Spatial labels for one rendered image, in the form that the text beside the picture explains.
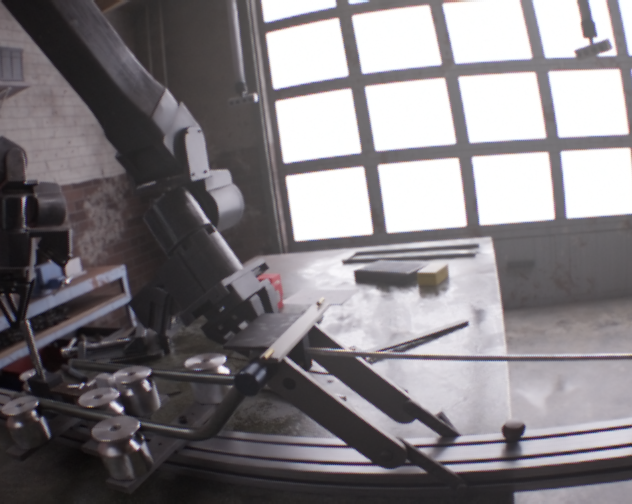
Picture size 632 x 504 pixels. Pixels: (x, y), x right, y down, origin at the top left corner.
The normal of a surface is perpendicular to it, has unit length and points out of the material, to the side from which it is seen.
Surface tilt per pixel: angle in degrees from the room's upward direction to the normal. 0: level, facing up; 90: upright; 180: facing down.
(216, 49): 90
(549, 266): 90
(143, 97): 84
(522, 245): 90
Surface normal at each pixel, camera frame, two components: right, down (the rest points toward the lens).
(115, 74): 0.92, -0.04
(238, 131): -0.30, 0.22
